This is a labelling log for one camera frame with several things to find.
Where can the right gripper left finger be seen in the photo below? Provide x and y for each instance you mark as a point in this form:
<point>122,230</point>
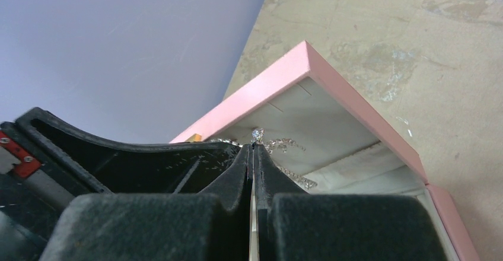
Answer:
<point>213,224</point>

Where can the pink jewelry box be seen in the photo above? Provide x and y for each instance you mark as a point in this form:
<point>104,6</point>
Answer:
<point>329,139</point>

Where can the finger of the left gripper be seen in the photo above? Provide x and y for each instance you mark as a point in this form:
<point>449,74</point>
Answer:
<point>85,163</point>

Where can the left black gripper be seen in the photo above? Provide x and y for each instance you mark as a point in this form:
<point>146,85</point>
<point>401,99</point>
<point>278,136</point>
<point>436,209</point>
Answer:
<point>35,190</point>

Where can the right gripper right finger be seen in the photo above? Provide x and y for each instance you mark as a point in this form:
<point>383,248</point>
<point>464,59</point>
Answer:
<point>294,225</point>

